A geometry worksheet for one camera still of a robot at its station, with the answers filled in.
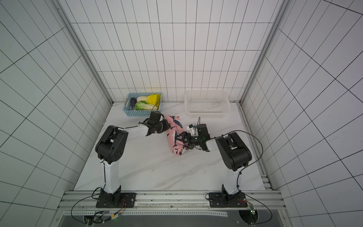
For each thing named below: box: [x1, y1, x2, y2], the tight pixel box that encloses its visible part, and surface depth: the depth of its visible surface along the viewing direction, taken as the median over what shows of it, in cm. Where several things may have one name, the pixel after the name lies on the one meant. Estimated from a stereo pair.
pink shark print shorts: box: [165, 114, 189, 156], surface depth 91 cm
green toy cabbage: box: [134, 100, 158, 111], surface depth 109 cm
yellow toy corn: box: [147, 93, 161, 110], surface depth 113 cm
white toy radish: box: [136, 96, 149, 102], surface depth 118 cm
